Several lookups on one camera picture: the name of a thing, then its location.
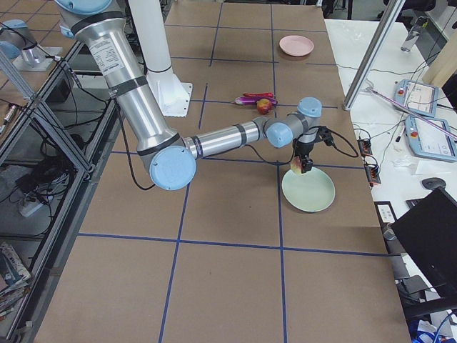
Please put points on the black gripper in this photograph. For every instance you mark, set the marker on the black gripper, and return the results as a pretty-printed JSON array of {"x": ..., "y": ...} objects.
[{"x": 304, "y": 148}]

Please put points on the yellow pink peach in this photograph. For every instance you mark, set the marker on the yellow pink peach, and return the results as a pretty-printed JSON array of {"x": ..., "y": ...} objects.
[{"x": 296, "y": 165}]

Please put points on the purple eggplant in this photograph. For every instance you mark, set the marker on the purple eggplant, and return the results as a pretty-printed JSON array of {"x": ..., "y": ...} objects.
[{"x": 246, "y": 100}]

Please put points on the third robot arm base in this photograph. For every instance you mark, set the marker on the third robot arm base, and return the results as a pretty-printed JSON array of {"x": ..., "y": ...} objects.
[{"x": 19, "y": 46}]

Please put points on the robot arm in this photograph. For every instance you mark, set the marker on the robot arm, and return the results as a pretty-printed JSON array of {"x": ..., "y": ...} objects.
[{"x": 147, "y": 97}]

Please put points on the green plate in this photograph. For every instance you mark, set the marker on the green plate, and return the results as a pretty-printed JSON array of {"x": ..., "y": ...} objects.
[{"x": 313, "y": 191}]

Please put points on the red yellow pomegranate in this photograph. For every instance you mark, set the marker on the red yellow pomegranate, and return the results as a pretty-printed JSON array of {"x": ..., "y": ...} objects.
[{"x": 264, "y": 106}]

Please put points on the red chili pepper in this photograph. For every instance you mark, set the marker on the red chili pepper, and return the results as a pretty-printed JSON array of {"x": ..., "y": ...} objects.
[{"x": 260, "y": 95}]

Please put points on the pink plate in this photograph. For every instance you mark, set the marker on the pink plate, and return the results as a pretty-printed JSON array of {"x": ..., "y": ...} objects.
[{"x": 295, "y": 45}]

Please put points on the near teach pendant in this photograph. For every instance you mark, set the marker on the near teach pendant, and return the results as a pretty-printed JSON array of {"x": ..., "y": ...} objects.
[{"x": 427, "y": 139}]

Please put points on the teach pendant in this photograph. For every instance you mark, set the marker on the teach pendant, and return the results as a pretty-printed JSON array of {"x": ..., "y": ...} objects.
[
  {"x": 427, "y": 139},
  {"x": 418, "y": 97}
]

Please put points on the black computer mouse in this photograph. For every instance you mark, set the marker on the black computer mouse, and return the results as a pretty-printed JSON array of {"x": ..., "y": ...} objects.
[{"x": 432, "y": 183}]

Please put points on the far teach pendant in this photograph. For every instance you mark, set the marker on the far teach pendant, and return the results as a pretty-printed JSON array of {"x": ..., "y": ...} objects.
[{"x": 418, "y": 97}]

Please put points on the black monitor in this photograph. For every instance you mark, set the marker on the black monitor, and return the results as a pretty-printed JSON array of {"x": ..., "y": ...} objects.
[{"x": 427, "y": 232}]

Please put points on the water bottle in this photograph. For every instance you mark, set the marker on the water bottle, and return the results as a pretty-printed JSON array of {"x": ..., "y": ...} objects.
[{"x": 414, "y": 33}]

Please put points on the white power strip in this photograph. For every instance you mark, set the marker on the white power strip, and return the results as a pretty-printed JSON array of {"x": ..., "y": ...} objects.
[{"x": 28, "y": 208}]

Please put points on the stack of books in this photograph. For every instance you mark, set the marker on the stack of books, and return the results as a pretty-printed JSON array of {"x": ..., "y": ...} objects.
[{"x": 15, "y": 277}]

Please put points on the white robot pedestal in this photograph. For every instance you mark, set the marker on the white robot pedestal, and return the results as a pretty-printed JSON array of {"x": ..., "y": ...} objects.
[{"x": 172, "y": 95}]

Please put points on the aluminium frame post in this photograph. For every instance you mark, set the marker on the aluminium frame post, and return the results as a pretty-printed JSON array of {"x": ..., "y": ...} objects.
[{"x": 392, "y": 11}]

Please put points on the aluminium frame rail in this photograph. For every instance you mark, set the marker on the aluminium frame rail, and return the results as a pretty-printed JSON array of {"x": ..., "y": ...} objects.
[{"x": 53, "y": 150}]

